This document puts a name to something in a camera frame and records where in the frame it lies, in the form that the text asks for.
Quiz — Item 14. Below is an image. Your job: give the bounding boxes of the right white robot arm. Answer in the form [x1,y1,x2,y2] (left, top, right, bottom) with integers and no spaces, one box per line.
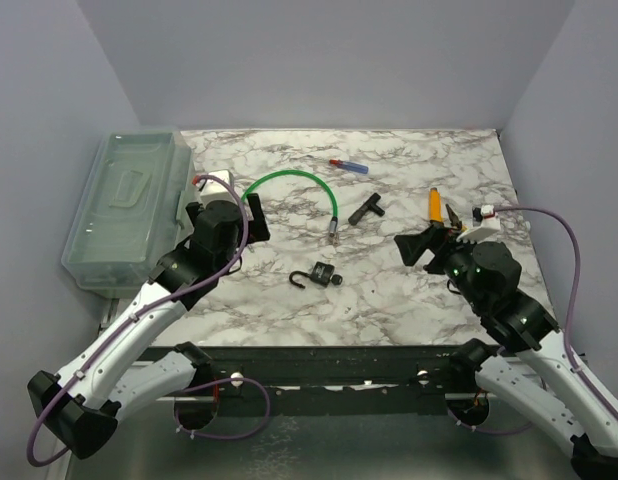
[394,225,618,479]

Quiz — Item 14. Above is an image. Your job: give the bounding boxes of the black head key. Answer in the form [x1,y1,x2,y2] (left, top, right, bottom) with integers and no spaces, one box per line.
[329,274,343,286]

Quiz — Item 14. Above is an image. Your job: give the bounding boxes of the yellow utility knife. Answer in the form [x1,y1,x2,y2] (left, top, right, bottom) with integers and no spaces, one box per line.
[428,187,444,224]

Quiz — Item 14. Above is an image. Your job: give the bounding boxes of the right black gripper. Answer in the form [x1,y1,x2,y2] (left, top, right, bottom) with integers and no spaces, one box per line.
[395,220,487,311]

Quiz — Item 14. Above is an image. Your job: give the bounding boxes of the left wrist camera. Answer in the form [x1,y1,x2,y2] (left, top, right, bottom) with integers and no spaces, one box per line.
[193,170,236,207]

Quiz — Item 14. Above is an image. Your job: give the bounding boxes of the purple cable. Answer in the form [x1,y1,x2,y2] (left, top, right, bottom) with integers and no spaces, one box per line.
[26,174,273,467]
[453,206,618,435]

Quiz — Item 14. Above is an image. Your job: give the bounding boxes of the translucent plastic storage box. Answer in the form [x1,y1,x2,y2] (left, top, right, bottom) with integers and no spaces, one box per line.
[61,129,195,299]

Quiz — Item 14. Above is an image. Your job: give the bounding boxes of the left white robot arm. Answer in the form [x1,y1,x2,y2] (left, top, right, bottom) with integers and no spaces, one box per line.
[27,194,270,466]

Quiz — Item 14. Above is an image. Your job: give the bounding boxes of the red blue screwdriver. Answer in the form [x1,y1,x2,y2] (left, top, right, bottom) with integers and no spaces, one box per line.
[305,155,369,175]

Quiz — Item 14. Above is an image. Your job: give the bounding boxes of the aluminium rail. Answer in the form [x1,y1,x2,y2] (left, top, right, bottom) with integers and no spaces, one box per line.
[101,294,505,402]

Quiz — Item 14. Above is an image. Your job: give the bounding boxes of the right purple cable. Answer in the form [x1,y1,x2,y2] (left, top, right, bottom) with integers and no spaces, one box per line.
[453,206,618,435]

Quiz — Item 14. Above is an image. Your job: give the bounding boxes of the yellow handled pliers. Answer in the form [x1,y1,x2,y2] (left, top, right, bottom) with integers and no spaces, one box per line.
[445,203,466,236]

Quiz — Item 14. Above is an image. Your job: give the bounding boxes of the black T-shaped tool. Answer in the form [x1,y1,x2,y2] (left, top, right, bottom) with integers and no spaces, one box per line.
[348,193,385,226]

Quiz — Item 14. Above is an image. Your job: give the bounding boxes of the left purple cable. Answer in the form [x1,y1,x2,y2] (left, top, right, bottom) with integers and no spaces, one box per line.
[26,174,273,467]

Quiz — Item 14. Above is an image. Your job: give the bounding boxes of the black padlock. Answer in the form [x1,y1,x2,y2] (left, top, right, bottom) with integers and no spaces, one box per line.
[288,262,337,289]

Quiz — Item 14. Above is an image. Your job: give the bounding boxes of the green cable lock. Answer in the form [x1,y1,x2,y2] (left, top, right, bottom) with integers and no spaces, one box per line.
[241,169,341,245]

